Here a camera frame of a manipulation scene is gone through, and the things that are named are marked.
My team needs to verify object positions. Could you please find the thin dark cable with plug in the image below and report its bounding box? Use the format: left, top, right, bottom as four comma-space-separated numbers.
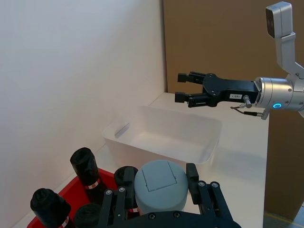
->
229, 95, 268, 119

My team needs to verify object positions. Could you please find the white plastic bin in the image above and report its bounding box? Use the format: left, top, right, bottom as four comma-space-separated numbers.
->
102, 105, 223, 171

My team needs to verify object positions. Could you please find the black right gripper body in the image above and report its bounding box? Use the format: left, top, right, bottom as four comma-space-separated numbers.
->
201, 73, 258, 107

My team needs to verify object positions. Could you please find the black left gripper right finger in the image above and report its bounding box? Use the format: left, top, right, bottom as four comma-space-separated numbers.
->
186, 162, 236, 225

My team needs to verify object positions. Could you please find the grey round lidded container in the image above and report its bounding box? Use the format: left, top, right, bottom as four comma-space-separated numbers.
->
133, 159, 190, 216

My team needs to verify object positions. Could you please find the black roll with red label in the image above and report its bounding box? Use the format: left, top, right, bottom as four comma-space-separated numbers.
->
30, 188, 76, 228
75, 203, 103, 228
114, 165, 141, 219
70, 147, 107, 207

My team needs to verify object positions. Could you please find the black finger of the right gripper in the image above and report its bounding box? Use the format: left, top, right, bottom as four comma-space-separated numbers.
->
177, 70, 207, 86
174, 91, 210, 109

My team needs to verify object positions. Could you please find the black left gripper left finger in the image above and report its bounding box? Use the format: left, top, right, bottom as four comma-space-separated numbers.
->
97, 167, 138, 228

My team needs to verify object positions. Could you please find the red plastic bin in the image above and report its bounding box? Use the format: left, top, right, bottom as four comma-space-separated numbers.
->
26, 167, 119, 228

